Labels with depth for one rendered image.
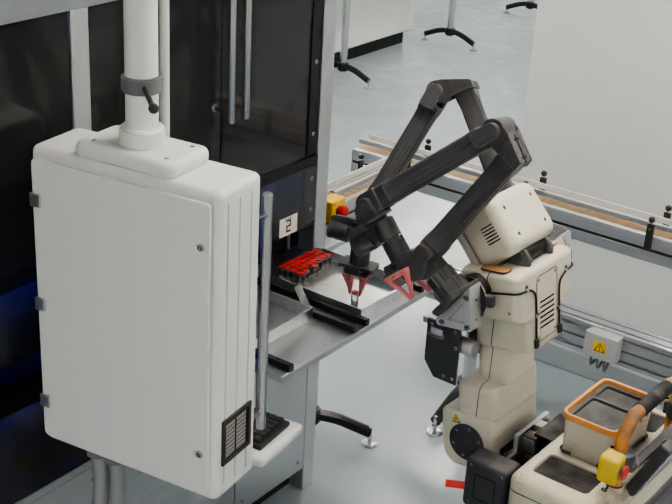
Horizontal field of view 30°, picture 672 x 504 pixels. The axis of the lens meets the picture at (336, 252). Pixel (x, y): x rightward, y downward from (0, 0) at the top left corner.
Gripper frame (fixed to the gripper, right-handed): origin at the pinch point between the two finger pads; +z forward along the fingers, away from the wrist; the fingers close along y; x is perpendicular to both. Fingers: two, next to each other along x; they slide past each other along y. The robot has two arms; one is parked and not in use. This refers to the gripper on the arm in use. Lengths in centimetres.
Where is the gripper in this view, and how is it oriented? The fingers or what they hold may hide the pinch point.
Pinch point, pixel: (355, 291)
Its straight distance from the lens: 356.4
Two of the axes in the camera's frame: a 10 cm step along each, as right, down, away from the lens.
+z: -1.1, 9.1, 4.1
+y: -9.2, -2.4, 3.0
